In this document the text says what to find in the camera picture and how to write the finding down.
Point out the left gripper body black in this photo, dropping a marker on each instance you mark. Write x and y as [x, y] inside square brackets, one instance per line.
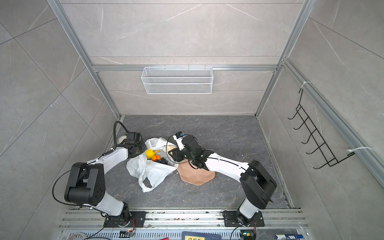
[140, 147]

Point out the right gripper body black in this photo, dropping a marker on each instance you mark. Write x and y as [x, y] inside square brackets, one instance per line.
[183, 154]

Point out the yellow fake lemon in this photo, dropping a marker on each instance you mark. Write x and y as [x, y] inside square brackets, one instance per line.
[150, 154]

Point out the pink scalloped plate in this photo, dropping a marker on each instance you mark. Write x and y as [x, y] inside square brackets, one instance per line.
[193, 175]

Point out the white plastic bag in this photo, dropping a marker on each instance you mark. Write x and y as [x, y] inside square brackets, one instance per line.
[149, 173]

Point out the orange fake fruit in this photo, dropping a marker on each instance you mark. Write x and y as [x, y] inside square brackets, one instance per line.
[156, 158]

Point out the dark fake grape bunch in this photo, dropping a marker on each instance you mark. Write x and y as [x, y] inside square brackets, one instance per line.
[162, 161]

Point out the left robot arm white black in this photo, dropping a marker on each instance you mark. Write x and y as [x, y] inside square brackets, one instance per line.
[86, 184]

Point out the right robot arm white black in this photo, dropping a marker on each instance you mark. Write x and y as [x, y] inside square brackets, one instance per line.
[258, 185]

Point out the beige fake fruit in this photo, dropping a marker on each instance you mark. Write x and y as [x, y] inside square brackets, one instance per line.
[170, 148]

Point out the small white round clock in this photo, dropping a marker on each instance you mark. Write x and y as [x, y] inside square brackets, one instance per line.
[121, 139]

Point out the blue yellow box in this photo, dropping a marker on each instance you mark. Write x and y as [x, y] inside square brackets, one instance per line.
[200, 236]

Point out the green circuit board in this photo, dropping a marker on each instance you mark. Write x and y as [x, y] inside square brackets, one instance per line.
[247, 235]

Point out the white wire mesh basket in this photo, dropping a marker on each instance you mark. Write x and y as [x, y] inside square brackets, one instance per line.
[178, 80]

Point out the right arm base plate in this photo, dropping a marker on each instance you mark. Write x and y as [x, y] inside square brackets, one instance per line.
[236, 219]

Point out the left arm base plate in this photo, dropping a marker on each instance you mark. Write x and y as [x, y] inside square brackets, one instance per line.
[134, 219]

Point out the black wire hook rack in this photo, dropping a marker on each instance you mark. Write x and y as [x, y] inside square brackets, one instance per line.
[315, 136]

